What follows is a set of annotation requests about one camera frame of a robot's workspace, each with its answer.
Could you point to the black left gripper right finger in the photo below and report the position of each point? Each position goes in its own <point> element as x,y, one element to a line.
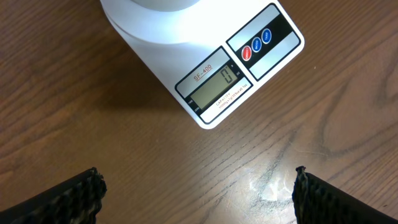
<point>318,202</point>

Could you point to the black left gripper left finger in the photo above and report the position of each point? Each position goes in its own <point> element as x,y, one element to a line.
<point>76,200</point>

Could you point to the white digital kitchen scale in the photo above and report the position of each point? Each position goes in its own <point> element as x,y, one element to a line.
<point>213,55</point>

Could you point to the grey plastic bowl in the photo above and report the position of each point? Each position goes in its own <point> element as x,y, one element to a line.
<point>166,5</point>

